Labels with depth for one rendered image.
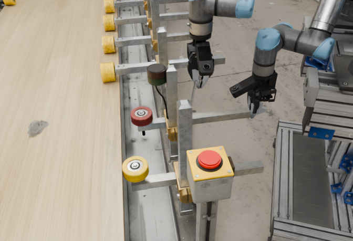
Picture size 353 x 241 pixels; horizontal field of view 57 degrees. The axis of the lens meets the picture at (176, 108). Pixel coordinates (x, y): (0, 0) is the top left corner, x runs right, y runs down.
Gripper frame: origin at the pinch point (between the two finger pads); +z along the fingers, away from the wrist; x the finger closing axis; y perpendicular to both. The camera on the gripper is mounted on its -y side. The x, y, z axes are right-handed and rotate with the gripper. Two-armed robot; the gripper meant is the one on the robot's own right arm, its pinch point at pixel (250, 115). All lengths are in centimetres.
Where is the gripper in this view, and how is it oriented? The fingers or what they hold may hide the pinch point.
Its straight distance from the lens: 130.9
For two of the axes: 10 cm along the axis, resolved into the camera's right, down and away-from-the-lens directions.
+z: 0.2, 7.8, 6.2
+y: 9.9, -1.1, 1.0
